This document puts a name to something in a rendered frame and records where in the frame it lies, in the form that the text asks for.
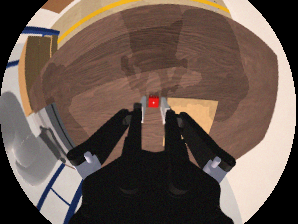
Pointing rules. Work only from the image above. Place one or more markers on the red die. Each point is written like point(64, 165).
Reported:
point(153, 101)

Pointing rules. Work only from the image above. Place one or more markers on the tan square mat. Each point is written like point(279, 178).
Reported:
point(201, 110)

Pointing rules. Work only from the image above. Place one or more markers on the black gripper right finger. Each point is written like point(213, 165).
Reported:
point(209, 156)

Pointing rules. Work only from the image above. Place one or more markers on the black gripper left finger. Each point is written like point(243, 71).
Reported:
point(90, 155)

